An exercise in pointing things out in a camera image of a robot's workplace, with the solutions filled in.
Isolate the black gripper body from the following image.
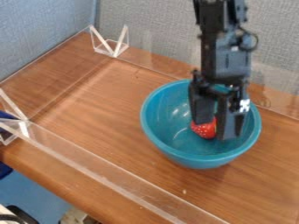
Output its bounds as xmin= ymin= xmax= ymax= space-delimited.
xmin=188 ymin=30 xmax=253 ymax=115

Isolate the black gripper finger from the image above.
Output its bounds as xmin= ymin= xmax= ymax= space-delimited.
xmin=216 ymin=94 xmax=247 ymax=141
xmin=188 ymin=86 xmax=215 ymax=125

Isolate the red toy strawberry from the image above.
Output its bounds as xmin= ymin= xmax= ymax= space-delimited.
xmin=191 ymin=119 xmax=216 ymax=139

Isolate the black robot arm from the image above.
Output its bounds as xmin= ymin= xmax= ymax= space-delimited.
xmin=188 ymin=0 xmax=255 ymax=140

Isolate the blue plastic bowl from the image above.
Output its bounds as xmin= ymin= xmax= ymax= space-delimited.
xmin=140 ymin=80 xmax=261 ymax=169

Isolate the clear acrylic back barrier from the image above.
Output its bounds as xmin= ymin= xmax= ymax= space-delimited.
xmin=88 ymin=24 xmax=299 ymax=120

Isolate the clear acrylic barrier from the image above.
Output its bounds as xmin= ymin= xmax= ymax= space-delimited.
xmin=88 ymin=24 xmax=299 ymax=120
xmin=0 ymin=118 xmax=229 ymax=224

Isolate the clear acrylic front barrier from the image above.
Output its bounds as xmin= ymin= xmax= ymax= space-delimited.
xmin=0 ymin=118 xmax=229 ymax=224

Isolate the dark blue object at left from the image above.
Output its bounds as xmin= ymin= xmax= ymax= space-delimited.
xmin=0 ymin=109 xmax=17 ymax=180

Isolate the black object bottom left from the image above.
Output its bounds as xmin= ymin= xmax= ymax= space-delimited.
xmin=0 ymin=205 xmax=40 ymax=224

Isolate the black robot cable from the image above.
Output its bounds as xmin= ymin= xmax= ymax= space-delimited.
xmin=237 ymin=26 xmax=259 ymax=53

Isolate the clear acrylic corner bracket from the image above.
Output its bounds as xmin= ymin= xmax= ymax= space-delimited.
xmin=88 ymin=25 xmax=129 ymax=58

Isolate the clear acrylic left bracket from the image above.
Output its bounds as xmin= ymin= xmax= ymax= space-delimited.
xmin=0 ymin=88 xmax=29 ymax=145

